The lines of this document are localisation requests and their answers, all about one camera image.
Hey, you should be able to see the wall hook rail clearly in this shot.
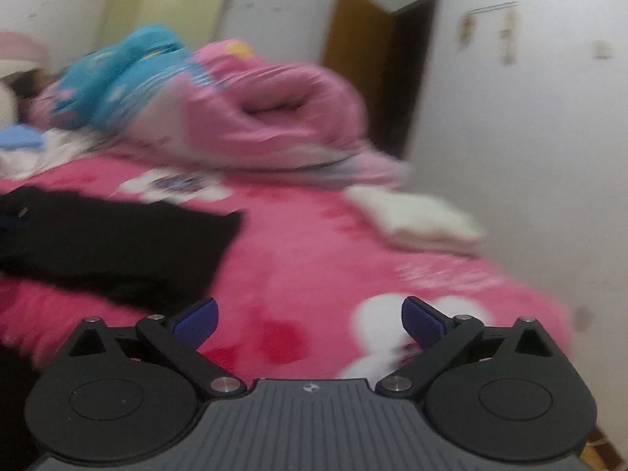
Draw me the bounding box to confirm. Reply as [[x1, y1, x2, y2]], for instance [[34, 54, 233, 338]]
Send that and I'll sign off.
[[466, 2, 519, 15]]

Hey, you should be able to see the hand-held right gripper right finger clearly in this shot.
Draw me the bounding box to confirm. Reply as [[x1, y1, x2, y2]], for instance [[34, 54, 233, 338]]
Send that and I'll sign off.
[[375, 296, 560, 398]]

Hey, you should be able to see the pink floral bed blanket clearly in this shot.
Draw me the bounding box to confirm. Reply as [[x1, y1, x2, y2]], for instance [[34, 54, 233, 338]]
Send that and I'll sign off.
[[0, 150, 575, 383]]

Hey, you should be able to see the pink and blue quilt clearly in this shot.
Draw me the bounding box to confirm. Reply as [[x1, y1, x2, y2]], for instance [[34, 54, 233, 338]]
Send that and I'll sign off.
[[29, 24, 413, 190]]

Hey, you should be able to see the light blue cloth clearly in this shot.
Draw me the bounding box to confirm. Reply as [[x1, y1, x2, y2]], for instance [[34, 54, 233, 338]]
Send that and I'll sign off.
[[0, 125, 45, 150]]

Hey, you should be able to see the white crumpled cloth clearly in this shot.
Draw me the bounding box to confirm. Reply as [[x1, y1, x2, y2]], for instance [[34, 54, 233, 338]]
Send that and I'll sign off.
[[0, 130, 106, 180]]

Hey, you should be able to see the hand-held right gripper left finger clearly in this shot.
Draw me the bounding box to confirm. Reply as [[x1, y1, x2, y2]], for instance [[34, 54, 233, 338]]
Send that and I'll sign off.
[[59, 297, 248, 398]]

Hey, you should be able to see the yellow-green cabinet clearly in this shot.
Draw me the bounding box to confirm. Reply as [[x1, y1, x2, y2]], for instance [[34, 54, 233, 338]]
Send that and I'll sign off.
[[100, 0, 231, 55]]

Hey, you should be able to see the black printed t-shirt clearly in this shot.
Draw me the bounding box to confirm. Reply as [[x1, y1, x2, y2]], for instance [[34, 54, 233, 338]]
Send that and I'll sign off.
[[0, 185, 245, 307]]

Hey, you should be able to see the white folded cloth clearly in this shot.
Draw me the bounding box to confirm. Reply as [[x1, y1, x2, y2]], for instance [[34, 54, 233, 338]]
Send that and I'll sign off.
[[346, 185, 486, 256]]

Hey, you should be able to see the pink and cream headboard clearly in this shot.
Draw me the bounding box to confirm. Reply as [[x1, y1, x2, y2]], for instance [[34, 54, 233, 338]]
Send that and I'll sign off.
[[0, 29, 50, 79]]

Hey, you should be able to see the long yellow hanging cloth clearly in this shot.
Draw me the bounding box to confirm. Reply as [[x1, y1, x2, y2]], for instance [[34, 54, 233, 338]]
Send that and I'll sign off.
[[499, 11, 520, 66]]

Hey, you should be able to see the brown wooden door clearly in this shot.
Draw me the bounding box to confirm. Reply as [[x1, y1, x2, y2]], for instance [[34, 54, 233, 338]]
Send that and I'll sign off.
[[321, 0, 440, 160]]

